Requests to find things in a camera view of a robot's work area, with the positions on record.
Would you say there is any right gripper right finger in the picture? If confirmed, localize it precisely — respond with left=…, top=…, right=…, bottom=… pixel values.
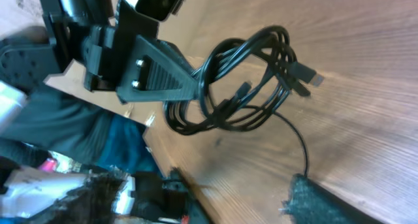
left=280, top=174, right=382, bottom=224

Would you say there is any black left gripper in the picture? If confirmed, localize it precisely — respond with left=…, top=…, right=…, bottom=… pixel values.
left=42, top=0, right=199, bottom=103

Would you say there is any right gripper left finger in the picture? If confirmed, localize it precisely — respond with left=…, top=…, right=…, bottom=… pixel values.
left=29, top=172, right=131, bottom=224

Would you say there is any thick black cable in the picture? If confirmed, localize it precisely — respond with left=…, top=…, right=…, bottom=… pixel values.
left=162, top=24, right=325, bottom=136

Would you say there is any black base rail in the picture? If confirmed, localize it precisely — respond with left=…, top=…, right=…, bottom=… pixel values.
left=130, top=167, right=213, bottom=224

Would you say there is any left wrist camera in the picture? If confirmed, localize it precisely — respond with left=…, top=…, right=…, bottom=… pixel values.
left=124, top=0, right=184, bottom=22

